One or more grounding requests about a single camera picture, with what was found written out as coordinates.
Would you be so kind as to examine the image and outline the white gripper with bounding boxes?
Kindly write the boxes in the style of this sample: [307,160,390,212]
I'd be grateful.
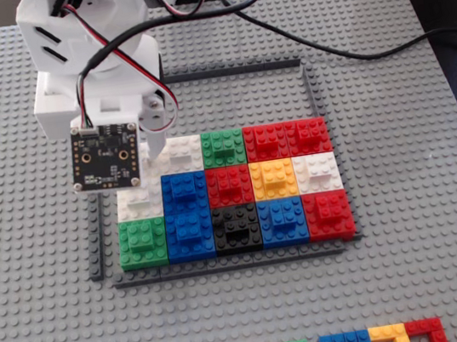
[24,31,188,186]

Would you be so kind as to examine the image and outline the white Lego cube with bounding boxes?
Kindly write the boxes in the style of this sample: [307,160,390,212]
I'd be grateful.
[154,134,207,178]
[113,183,168,225]
[291,149,346,197]

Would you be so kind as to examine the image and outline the blue Lego cube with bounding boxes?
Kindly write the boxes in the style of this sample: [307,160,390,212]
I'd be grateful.
[162,208,220,265]
[159,168,213,219]
[254,194,311,251]

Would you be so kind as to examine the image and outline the green Lego cube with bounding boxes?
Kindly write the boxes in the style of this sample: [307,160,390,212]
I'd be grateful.
[199,126,250,171]
[113,214,172,273]

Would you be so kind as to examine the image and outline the red Lego cube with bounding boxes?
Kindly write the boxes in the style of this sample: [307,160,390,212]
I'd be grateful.
[300,186,359,244]
[241,120,293,164]
[284,115,334,157]
[203,162,256,210]

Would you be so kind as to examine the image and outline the black Lego cube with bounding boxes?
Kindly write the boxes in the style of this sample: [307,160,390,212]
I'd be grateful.
[209,201,265,256]

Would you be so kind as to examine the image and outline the yellow Lego cube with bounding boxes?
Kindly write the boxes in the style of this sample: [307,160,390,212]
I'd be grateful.
[247,156,301,202]

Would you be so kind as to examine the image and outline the gray Lego baseplate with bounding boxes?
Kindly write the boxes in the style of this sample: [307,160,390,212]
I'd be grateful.
[0,0,457,342]

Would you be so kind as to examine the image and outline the yellow Lego letter bricks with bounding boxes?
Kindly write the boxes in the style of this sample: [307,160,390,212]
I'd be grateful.
[367,322,409,342]

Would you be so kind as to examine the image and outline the red Lego letter bricks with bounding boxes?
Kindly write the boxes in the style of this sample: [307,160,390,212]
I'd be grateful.
[403,316,448,342]

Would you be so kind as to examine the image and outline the black camera circuit board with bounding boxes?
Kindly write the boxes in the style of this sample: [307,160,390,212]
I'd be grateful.
[63,109,149,198]

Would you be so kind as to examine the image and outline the dark gray Lego frame strip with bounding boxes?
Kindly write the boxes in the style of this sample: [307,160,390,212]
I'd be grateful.
[161,55,305,88]
[111,237,350,290]
[78,193,113,282]

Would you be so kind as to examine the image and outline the thick black cable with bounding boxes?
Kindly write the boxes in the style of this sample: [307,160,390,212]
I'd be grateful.
[62,0,457,136]

